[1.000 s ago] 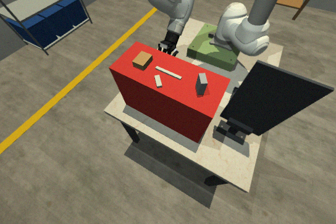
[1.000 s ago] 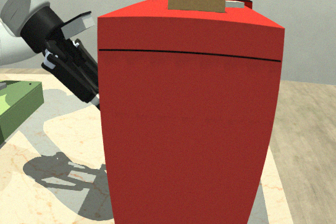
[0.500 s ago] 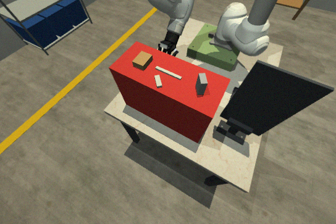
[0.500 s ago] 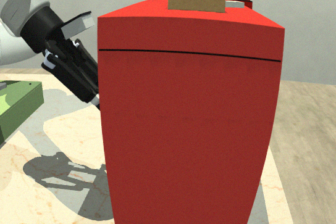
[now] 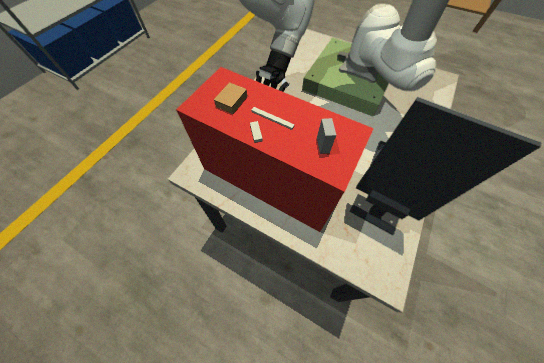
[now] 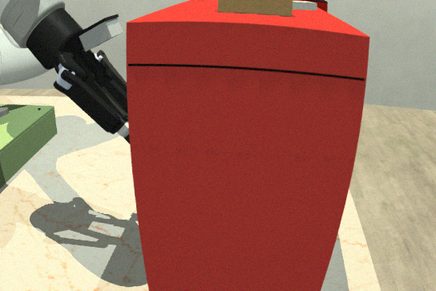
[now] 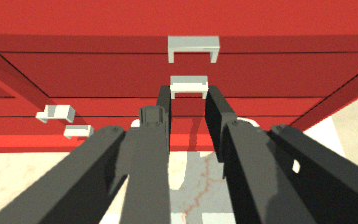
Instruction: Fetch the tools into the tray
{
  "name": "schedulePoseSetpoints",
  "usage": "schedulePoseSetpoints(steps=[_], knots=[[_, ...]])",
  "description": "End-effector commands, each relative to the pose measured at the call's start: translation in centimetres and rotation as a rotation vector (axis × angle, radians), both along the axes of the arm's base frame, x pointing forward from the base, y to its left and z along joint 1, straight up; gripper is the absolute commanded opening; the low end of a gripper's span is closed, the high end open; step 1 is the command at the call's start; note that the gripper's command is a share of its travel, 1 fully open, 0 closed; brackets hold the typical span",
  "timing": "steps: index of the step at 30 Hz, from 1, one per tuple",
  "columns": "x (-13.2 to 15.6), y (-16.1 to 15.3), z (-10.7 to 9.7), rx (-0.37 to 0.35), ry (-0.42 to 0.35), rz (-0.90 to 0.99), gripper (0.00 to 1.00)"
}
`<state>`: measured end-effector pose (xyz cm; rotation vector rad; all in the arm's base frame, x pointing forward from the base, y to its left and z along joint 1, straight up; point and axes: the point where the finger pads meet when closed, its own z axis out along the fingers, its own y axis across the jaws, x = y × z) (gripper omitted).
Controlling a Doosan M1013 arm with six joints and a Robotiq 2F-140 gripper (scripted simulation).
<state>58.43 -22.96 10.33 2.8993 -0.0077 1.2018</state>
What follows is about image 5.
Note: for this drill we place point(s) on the tan rectangular block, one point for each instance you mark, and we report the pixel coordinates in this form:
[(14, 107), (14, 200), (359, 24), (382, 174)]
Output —
[(230, 98)]

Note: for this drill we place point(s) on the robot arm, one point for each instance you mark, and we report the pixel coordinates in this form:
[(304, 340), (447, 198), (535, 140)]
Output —
[(402, 55)]

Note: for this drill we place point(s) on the red tool chest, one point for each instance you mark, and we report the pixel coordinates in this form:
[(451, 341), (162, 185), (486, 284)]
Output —
[(286, 169)]

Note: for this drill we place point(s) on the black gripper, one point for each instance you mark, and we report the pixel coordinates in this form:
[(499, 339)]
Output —
[(279, 61)]

